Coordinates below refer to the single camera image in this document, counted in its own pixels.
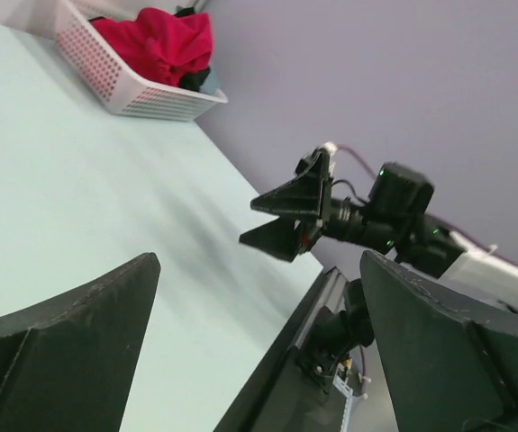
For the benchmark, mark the light blue garment in basket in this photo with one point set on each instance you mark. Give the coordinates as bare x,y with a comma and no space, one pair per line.
211,83

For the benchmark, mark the white slotted cable duct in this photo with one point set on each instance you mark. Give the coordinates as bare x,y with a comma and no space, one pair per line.
351,384

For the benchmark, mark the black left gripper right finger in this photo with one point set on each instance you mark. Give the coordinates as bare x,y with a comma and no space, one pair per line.
450,361

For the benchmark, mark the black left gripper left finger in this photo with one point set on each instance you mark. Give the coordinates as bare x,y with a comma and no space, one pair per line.
67,363

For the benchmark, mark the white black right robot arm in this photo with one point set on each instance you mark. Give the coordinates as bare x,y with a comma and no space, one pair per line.
393,217

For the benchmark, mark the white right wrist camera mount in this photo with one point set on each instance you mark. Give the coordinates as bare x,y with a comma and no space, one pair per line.
331,147

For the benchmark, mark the white perforated plastic basket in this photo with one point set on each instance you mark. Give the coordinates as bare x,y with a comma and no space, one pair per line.
118,88

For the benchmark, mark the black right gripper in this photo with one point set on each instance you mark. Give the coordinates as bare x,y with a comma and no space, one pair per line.
316,213

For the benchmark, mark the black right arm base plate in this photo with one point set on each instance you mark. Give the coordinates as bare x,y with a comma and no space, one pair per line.
341,324

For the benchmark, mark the red t shirt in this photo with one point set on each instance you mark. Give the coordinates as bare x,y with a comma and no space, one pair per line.
168,45

